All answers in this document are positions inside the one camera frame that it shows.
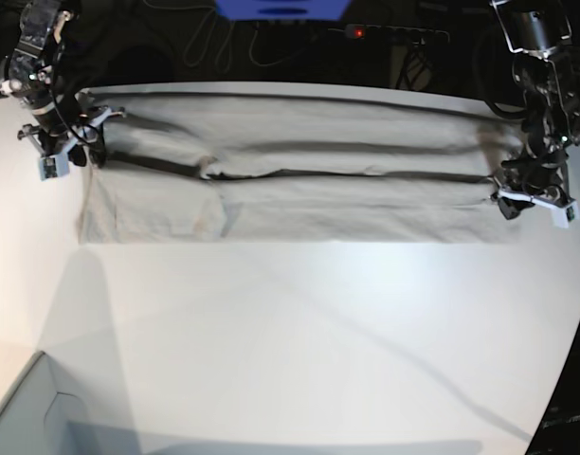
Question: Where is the black power strip red light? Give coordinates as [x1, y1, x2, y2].
[329, 24, 451, 46]

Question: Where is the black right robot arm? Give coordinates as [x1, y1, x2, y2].
[0, 1, 125, 180]

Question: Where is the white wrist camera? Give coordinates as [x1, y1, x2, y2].
[38, 153, 69, 181]
[552, 200, 580, 228]

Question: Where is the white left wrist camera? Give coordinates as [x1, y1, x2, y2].
[552, 200, 580, 228]

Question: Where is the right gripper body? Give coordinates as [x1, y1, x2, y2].
[17, 106, 125, 159]

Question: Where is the beige t-shirt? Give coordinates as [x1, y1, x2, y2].
[80, 82, 522, 244]

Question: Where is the blue plastic bin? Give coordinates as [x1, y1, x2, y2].
[215, 0, 351, 21]

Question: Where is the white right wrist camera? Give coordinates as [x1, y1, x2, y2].
[38, 153, 69, 181]

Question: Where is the grey cardboard box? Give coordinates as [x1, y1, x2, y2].
[0, 352, 96, 455]

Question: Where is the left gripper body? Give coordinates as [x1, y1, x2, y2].
[492, 171, 574, 209]

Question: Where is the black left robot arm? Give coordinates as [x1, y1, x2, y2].
[486, 1, 580, 228]

